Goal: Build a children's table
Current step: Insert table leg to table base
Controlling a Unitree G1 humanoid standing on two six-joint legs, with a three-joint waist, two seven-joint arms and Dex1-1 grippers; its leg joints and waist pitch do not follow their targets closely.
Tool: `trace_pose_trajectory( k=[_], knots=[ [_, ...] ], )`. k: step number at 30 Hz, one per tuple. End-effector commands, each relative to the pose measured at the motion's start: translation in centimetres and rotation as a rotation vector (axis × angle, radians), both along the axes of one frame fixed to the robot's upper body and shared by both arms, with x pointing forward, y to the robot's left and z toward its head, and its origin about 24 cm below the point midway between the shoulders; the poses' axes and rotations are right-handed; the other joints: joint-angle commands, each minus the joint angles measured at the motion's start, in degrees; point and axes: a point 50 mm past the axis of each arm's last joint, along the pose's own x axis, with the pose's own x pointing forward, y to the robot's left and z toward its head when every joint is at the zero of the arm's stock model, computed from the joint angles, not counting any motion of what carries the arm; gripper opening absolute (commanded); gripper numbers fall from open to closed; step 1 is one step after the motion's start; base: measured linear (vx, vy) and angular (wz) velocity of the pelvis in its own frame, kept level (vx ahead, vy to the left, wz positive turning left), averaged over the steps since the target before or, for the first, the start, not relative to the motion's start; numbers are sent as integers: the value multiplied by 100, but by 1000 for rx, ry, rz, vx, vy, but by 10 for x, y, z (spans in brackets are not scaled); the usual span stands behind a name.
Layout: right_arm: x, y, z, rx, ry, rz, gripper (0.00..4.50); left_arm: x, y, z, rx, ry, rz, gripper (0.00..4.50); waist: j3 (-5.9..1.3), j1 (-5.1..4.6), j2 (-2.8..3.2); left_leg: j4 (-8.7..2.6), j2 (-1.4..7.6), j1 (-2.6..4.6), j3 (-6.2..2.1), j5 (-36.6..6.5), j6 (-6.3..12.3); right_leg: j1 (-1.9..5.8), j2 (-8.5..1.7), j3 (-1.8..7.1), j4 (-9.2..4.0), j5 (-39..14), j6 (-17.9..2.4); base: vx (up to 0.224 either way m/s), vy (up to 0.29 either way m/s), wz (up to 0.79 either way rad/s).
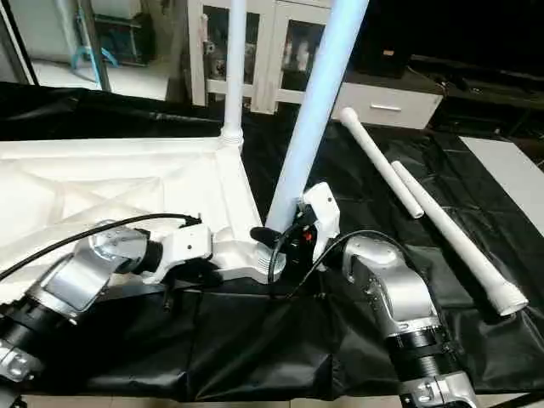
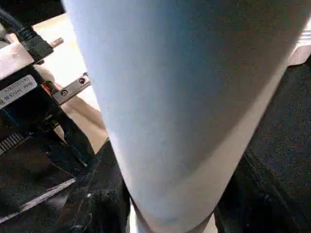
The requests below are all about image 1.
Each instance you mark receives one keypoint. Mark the white plastic table leg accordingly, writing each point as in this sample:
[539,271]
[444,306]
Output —
[233,68]
[314,110]
[459,238]
[382,166]

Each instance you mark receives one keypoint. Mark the white plastic table top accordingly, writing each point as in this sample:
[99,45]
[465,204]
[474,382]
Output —
[85,187]

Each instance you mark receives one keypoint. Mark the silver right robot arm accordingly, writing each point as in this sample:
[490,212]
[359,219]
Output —
[391,289]

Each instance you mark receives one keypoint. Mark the black work mat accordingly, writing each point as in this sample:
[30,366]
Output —
[255,340]

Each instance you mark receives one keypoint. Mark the white drawer unit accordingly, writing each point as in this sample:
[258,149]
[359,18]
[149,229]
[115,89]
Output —
[387,104]

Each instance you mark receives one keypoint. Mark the white glass door cabinet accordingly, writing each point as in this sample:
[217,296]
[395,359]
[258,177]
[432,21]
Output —
[272,42]

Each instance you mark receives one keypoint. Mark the black low shelf unit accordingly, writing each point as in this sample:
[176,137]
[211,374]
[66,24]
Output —
[459,38]

